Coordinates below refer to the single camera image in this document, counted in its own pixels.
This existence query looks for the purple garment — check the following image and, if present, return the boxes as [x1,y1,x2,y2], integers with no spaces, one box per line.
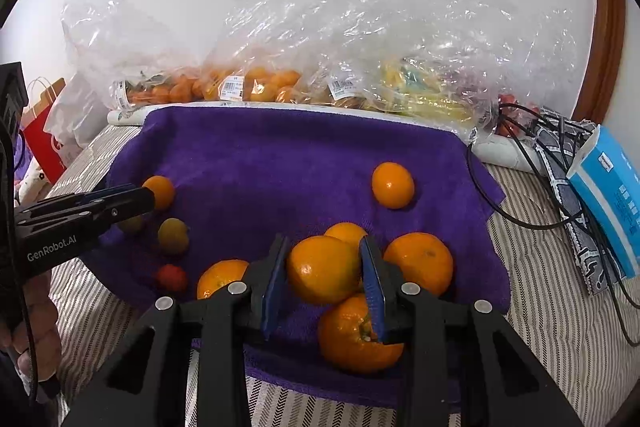
[12,127,31,180]

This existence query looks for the clear bag of oranges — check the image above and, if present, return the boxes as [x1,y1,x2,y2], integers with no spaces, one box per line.
[200,0,326,104]

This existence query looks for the clear bag of yellow fruit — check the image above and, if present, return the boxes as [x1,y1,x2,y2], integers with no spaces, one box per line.
[370,0,576,142]

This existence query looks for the black cables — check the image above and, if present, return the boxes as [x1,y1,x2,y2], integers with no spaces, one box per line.
[465,102,640,348]

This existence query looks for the white plastic bag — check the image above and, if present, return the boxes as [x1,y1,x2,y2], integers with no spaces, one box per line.
[45,72,113,148]

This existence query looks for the black and white patterned cloth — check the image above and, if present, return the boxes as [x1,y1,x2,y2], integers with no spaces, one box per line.
[532,107,628,298]

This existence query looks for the red fruit in clear bag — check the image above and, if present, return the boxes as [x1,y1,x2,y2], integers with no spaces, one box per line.
[497,92,543,138]

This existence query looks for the blue and white box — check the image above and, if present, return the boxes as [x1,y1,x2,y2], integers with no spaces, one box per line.
[566,125,640,278]

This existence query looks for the wooden door frame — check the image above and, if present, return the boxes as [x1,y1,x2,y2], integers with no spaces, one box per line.
[572,0,628,125]

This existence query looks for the red paper bag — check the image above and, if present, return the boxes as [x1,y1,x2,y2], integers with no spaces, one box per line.
[22,77,68,185]

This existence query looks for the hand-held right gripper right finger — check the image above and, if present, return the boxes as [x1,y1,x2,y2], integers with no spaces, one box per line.
[359,235,583,427]

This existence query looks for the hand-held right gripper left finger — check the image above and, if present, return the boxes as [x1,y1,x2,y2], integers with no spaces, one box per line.
[62,234,291,427]

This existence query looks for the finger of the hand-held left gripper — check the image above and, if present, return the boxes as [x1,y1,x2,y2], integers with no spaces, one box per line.
[35,184,148,212]
[15,189,156,240]

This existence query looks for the yellow-green kiwi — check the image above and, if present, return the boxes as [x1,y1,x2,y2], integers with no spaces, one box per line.
[157,218,191,256]
[117,214,148,235]

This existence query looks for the person's left hand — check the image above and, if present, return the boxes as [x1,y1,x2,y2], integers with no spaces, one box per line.
[0,269,62,384]

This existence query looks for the clear bag of leafy tangerines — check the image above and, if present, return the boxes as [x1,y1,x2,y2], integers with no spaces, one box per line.
[60,0,211,105]

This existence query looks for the clear bag of brown kiwis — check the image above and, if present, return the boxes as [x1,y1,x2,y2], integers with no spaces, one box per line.
[305,0,396,110]

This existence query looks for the orange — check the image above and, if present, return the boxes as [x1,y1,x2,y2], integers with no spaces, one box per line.
[371,162,416,210]
[324,222,369,253]
[318,293,405,375]
[286,235,362,306]
[196,259,250,300]
[382,232,455,298]
[142,175,176,211]

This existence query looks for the purple towel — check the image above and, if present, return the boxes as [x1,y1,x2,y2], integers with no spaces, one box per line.
[97,104,511,410]

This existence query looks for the white pillow with dark print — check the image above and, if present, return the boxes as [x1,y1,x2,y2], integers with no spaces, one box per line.
[15,157,53,202]

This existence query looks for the small red tomato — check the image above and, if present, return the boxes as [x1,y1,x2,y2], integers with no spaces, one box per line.
[155,264,189,294]

